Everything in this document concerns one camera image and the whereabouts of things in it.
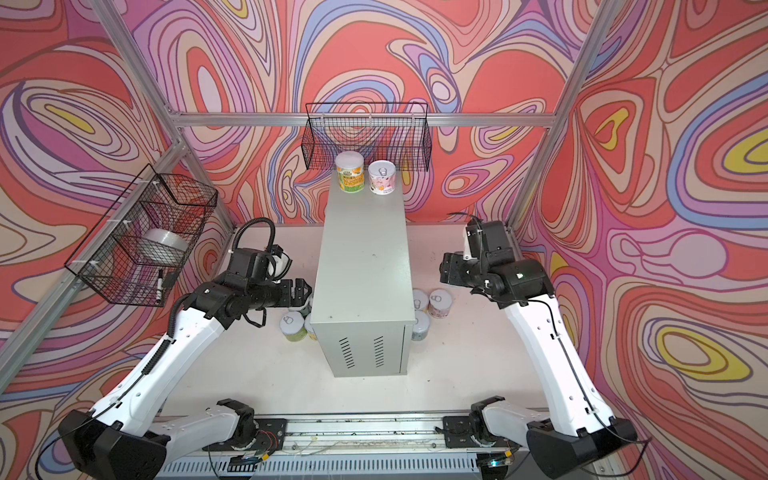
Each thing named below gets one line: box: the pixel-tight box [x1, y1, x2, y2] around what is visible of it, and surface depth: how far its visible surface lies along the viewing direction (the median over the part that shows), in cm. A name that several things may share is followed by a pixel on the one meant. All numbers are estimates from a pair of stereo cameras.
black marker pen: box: [156, 269, 163, 303], surface depth 73 cm
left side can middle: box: [279, 311, 307, 343], surface depth 88 cm
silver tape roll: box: [143, 228, 189, 256], surface depth 73 cm
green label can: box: [335, 150, 365, 194], surface depth 78 cm
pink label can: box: [368, 159, 397, 196], surface depth 79 cm
